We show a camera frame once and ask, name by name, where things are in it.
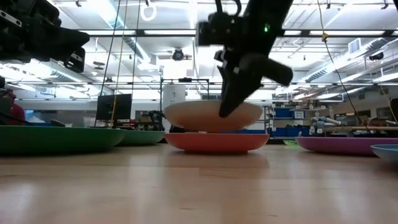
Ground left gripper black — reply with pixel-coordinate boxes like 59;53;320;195
0;26;91;73

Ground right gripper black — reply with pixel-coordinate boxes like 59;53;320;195
213;37;294;119

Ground large dark green plastic plate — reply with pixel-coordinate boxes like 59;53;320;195
0;124;127;156

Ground teal green plastic plate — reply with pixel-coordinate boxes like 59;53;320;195
116;129;165;147

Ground purple plastic plate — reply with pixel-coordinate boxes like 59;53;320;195
295;136;398;157

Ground blue storage bin shelving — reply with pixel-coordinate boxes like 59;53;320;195
264;105;307;138

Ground orange plastic plate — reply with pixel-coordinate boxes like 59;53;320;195
164;132;271;154

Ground white cylindrical tank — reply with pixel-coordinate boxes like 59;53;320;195
162;83;187;110

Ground person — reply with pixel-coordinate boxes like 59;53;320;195
0;89;26;126

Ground black background robot equipment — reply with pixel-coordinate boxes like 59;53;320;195
135;110;165;131

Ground black computer monitor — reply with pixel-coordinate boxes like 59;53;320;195
95;93;133;122

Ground wooden background workbench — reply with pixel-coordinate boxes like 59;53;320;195
329;125;398;131

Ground black hanging cable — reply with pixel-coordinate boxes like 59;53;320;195
131;0;141;95
99;0;122;96

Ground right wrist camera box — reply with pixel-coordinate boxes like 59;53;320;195
195;12;241;47

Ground round black ceiling camera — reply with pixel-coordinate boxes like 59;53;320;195
171;47;185;62

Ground black overhead frame bar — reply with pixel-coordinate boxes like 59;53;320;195
77;29;398;39

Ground white hanging cable ring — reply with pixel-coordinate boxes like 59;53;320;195
139;2;157;22

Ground black cable with yellow connector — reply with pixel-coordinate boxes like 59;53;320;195
316;0;371;132

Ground silver ceiling air duct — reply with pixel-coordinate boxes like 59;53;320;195
303;37;398;83

